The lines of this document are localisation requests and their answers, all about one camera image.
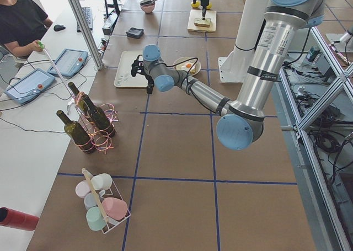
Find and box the wooden cutting board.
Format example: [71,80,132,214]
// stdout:
[187,9,217,33]

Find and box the dark wine bottle back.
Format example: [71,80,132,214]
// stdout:
[82,94,116,137]

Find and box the rose pink cup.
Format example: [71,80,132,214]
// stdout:
[102,197,128,220]

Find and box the black keyboard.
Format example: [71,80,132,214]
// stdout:
[82,7,93,30]

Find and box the grey blue cup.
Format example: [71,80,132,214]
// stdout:
[83,193,98,210]

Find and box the person in black shirt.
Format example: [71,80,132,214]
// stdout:
[1,0,53,58]

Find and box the red cylinder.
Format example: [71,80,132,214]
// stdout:
[1,207,39,231]

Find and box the pink bowl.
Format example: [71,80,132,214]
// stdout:
[140,4,155,14]

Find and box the dark wine bottle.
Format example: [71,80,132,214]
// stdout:
[56,110,95,153]
[82,94,116,137]
[68,82,89,118]

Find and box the white wire cup rack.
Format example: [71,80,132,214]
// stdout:
[76,168,131,234]

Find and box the dark wine bottle front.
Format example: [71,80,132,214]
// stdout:
[56,110,95,153]

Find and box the yellow lemon left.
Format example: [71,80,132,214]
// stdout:
[191,1,200,8]

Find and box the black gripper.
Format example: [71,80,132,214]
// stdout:
[192,0,211,20]
[131,55,154,94]

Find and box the light pink cup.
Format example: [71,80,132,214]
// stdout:
[75,180,91,199]

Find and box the long grabber stick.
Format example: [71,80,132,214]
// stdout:
[36,41,75,115]

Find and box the grey folded cloth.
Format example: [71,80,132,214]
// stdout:
[126,27,144,39]

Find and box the metal scoop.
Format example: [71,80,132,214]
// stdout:
[140,0,158,6]

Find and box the fried egg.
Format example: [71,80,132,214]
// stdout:
[179,62,195,72]

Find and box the white bear tray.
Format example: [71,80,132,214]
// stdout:
[113,50,155,89]

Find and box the blue teach pendant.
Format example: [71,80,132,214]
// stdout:
[5,68,55,104]
[54,49,88,78]

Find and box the bread slice with egg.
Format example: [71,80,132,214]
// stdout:
[175,61,201,76]

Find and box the blue teach pendant near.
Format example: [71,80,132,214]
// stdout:
[5,68,55,104]

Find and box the copper wire bottle rack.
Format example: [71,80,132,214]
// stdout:
[75,92,116,153]

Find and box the black computer mouse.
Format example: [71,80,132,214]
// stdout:
[54,24,66,32]

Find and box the blue teach pendant far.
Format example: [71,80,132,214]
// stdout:
[54,49,88,78]

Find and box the mint green cup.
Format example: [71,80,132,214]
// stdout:
[86,206,106,231]

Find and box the wooden rack handle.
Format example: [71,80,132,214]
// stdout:
[82,168,109,222]

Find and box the white cup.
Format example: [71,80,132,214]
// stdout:
[91,173,113,190]

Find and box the aluminium frame post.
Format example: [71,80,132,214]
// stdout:
[68,0,104,70]

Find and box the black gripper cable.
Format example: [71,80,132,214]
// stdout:
[165,57,199,92]

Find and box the white round plate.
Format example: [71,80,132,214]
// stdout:
[173,57,201,76]

